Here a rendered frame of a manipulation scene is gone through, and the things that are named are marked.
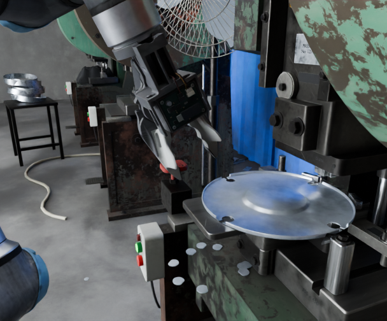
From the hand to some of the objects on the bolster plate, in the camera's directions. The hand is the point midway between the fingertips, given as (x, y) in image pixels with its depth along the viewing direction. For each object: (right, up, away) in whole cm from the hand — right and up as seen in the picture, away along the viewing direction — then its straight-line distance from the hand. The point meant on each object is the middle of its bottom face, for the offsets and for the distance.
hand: (193, 160), depth 54 cm
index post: (+23, -20, +1) cm, 30 cm away
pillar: (+37, -12, +15) cm, 42 cm away
